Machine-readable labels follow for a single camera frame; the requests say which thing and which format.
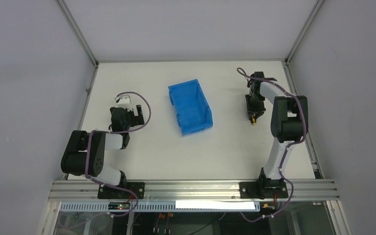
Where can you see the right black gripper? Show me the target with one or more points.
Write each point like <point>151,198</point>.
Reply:
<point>254,106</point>

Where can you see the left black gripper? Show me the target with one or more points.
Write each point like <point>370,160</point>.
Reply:
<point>135,116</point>

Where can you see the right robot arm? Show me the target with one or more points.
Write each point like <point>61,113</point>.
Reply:
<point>288,126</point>

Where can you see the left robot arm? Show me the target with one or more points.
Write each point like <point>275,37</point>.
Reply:
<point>85,151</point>

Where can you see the blue plastic bin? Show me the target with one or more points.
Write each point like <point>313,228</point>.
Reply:
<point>193,112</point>

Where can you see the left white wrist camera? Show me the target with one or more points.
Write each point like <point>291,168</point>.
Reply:
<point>123,101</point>

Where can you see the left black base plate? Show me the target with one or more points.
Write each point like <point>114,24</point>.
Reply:
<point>138,188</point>

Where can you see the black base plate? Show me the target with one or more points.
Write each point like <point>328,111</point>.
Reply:
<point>260,190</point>
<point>138,188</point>

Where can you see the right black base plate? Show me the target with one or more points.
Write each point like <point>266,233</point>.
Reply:
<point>260,190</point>

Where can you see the aluminium front rail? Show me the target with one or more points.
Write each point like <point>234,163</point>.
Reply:
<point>216,190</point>

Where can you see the slotted grey cable duct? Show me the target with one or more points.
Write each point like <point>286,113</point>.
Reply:
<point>157,206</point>

